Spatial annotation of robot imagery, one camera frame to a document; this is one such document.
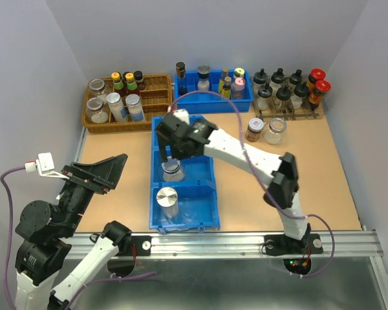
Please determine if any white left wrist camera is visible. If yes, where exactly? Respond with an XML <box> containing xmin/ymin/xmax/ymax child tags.
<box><xmin>25</xmin><ymin>152</ymin><xmax>69</xmax><ymax>180</ymax></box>

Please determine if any yellow-label bottle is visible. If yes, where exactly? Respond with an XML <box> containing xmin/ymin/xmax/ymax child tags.
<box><xmin>218</xmin><ymin>67</ymin><xmax>229</xmax><ymax>94</ymax></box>
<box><xmin>221</xmin><ymin>76</ymin><xmax>232</xmax><ymax>99</ymax></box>

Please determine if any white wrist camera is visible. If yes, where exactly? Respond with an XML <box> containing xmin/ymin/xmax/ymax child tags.
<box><xmin>173</xmin><ymin>109</ymin><xmax>190</xmax><ymax>124</ymax></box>
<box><xmin>25</xmin><ymin>152</ymin><xmax>69</xmax><ymax>180</ymax></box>

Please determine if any tall silver-lid salt jar right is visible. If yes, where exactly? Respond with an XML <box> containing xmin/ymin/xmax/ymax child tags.
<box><xmin>125</xmin><ymin>94</ymin><xmax>146</xmax><ymax>121</ymax></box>

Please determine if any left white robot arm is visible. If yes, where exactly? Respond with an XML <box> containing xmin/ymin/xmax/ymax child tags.
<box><xmin>15</xmin><ymin>152</ymin><xmax>131</xmax><ymax>309</ymax></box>

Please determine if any blue three-compartment plastic bin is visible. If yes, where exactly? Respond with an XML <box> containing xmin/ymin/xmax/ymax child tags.
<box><xmin>149</xmin><ymin>116</ymin><xmax>220</xmax><ymax>234</ymax></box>

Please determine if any round open-top glass jar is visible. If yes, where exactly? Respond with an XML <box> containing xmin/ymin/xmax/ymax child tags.
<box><xmin>161</xmin><ymin>160</ymin><xmax>185</xmax><ymax>182</ymax></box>

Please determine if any red-lid sauce jar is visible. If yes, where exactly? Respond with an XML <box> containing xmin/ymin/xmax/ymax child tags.
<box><xmin>307</xmin><ymin>68</ymin><xmax>326</xmax><ymax>91</ymax></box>
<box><xmin>308</xmin><ymin>80</ymin><xmax>331</xmax><ymax>110</ymax></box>

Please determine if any green-lid jar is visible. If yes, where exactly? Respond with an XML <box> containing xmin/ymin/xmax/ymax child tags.
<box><xmin>233</xmin><ymin>67</ymin><xmax>245</xmax><ymax>80</ymax></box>

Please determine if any tall silver-lid salt jar left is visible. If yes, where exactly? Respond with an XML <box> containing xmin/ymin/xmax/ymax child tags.
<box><xmin>106</xmin><ymin>92</ymin><xmax>128</xmax><ymax>123</ymax></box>

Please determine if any aluminium table edge rail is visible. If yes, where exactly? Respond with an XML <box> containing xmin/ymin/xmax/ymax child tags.
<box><xmin>59</xmin><ymin>229</ymin><xmax>384</xmax><ymax>259</ymax></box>

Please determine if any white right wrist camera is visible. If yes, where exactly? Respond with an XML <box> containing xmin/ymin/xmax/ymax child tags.
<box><xmin>173</xmin><ymin>109</ymin><xmax>190</xmax><ymax>124</ymax></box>

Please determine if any red-white-lid chili jar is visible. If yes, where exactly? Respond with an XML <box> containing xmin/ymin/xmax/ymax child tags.
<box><xmin>245</xmin><ymin>118</ymin><xmax>264</xmax><ymax>142</ymax></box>

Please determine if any yellow-cap green-label sauce bottle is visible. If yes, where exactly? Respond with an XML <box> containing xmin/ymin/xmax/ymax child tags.
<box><xmin>111</xmin><ymin>72</ymin><xmax>127</xmax><ymax>98</ymax></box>
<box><xmin>123</xmin><ymin>72</ymin><xmax>140</xmax><ymax>96</ymax></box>

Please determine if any red-lid sauce jar back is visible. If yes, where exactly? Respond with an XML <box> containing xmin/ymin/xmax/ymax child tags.
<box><xmin>307</xmin><ymin>68</ymin><xmax>326</xmax><ymax>91</ymax></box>

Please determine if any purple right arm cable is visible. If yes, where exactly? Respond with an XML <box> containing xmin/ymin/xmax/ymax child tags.
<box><xmin>167</xmin><ymin>90</ymin><xmax>336</xmax><ymax>279</ymax></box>

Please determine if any yellow-label bottle front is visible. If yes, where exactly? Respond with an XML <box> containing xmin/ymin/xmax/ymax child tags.
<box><xmin>221</xmin><ymin>76</ymin><xmax>232</xmax><ymax>99</ymax></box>

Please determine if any yellow-label bottle back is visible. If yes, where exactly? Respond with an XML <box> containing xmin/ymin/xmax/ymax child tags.
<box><xmin>218</xmin><ymin>67</ymin><xmax>229</xmax><ymax>94</ymax></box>

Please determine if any tall silver-lid glass jar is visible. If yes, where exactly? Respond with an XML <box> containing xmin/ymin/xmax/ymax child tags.
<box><xmin>154</xmin><ymin>187</ymin><xmax>179</xmax><ymax>225</ymax></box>

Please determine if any tall black-cap grinder bottle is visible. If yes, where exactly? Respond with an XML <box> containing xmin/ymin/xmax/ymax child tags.
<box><xmin>176</xmin><ymin>61</ymin><xmax>188</xmax><ymax>96</ymax></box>

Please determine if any black-cap dispenser bottle back middle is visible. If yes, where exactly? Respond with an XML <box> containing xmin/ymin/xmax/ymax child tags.
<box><xmin>270</xmin><ymin>68</ymin><xmax>285</xmax><ymax>90</ymax></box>

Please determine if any blue plastic tray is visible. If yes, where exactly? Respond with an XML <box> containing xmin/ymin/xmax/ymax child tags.
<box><xmin>177</xmin><ymin>70</ymin><xmax>253</xmax><ymax>114</ymax></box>

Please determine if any black-cap dispenser bottle front right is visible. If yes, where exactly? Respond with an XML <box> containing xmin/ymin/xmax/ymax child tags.
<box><xmin>290</xmin><ymin>81</ymin><xmax>309</xmax><ymax>110</ymax></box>

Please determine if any clear acrylic bottle rack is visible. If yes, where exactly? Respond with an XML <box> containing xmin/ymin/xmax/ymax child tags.
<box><xmin>249</xmin><ymin>77</ymin><xmax>328</xmax><ymax>121</ymax></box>

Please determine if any black-cap dispenser bottle front middle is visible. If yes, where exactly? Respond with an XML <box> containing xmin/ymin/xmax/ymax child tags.
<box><xmin>274</xmin><ymin>85</ymin><xmax>291</xmax><ymax>112</ymax></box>

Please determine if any silver-top salt shaker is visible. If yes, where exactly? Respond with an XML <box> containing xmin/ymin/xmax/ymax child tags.
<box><xmin>197</xmin><ymin>65</ymin><xmax>211</xmax><ymax>91</ymax></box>

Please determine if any red-lid sauce jar front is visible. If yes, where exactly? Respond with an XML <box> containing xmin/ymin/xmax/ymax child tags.
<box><xmin>308</xmin><ymin>80</ymin><xmax>331</xmax><ymax>110</ymax></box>

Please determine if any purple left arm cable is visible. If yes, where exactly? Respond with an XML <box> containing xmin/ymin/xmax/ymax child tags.
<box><xmin>0</xmin><ymin>164</ymin><xmax>28</xmax><ymax>309</ymax></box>

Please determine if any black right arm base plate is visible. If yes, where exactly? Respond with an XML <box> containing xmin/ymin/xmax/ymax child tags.
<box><xmin>264</xmin><ymin>234</ymin><xmax>323</xmax><ymax>256</ymax></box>

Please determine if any round glass jar in basket back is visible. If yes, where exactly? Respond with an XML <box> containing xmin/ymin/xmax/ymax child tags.
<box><xmin>88</xmin><ymin>79</ymin><xmax>111</xmax><ymax>104</ymax></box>

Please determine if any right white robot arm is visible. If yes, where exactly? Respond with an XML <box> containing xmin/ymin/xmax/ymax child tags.
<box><xmin>155</xmin><ymin>113</ymin><xmax>311</xmax><ymax>252</ymax></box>

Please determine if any yellow-cap green-label sauce bottle right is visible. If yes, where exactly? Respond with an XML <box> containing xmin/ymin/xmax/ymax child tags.
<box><xmin>123</xmin><ymin>72</ymin><xmax>140</xmax><ymax>96</ymax></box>

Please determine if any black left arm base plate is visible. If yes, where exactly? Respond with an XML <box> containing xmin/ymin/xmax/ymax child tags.
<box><xmin>116</xmin><ymin>234</ymin><xmax>152</xmax><ymax>258</ymax></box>

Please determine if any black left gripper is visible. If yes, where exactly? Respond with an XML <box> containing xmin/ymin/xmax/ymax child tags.
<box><xmin>62</xmin><ymin>150</ymin><xmax>131</xmax><ymax>233</ymax></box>

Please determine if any black-cap dispenser bottle front left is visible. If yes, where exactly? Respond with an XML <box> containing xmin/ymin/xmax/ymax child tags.
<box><xmin>256</xmin><ymin>82</ymin><xmax>273</xmax><ymax>110</ymax></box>

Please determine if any dark-cap brown sauce bottle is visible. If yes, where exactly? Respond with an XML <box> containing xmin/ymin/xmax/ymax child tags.
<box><xmin>134</xmin><ymin>70</ymin><xmax>146</xmax><ymax>90</ymax></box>

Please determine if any yellow-cap green-label sauce bottle left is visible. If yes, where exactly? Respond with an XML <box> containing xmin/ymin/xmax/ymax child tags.
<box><xmin>111</xmin><ymin>72</ymin><xmax>127</xmax><ymax>98</ymax></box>

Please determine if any black-cap dispenser bottle back right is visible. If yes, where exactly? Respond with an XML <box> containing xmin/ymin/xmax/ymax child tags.
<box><xmin>288</xmin><ymin>69</ymin><xmax>303</xmax><ymax>88</ymax></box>

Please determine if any pink-lid jar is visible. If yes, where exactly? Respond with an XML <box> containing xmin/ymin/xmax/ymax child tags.
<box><xmin>231</xmin><ymin>77</ymin><xmax>245</xmax><ymax>100</ymax></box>

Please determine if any brown wicker basket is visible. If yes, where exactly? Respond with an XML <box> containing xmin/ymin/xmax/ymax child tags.
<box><xmin>81</xmin><ymin>74</ymin><xmax>173</xmax><ymax>134</ymax></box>

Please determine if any tall silver-lid salt jar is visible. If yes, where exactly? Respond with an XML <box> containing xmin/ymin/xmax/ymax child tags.
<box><xmin>125</xmin><ymin>94</ymin><xmax>146</xmax><ymax>121</ymax></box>
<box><xmin>106</xmin><ymin>92</ymin><xmax>128</xmax><ymax>123</ymax></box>

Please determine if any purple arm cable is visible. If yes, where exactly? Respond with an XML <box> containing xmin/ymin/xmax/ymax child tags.
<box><xmin>167</xmin><ymin>90</ymin><xmax>336</xmax><ymax>279</ymax></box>
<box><xmin>0</xmin><ymin>164</ymin><xmax>28</xmax><ymax>309</ymax></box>

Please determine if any black-cap dispenser bottle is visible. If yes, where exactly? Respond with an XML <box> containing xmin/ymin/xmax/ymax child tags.
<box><xmin>252</xmin><ymin>68</ymin><xmax>268</xmax><ymax>92</ymax></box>
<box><xmin>290</xmin><ymin>81</ymin><xmax>309</xmax><ymax>110</ymax></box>
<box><xmin>270</xmin><ymin>68</ymin><xmax>285</xmax><ymax>90</ymax></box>
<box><xmin>256</xmin><ymin>82</ymin><xmax>273</xmax><ymax>110</ymax></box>
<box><xmin>288</xmin><ymin>69</ymin><xmax>303</xmax><ymax>88</ymax></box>
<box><xmin>274</xmin><ymin>85</ymin><xmax>291</xmax><ymax>112</ymax></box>

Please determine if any round glass jar in basket front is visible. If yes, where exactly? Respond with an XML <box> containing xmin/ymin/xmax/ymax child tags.
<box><xmin>85</xmin><ymin>97</ymin><xmax>109</xmax><ymax>124</ymax></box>

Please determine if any black-cap dispenser bottle back left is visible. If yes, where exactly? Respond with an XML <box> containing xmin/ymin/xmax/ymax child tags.
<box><xmin>252</xmin><ymin>68</ymin><xmax>268</xmax><ymax>92</ymax></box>

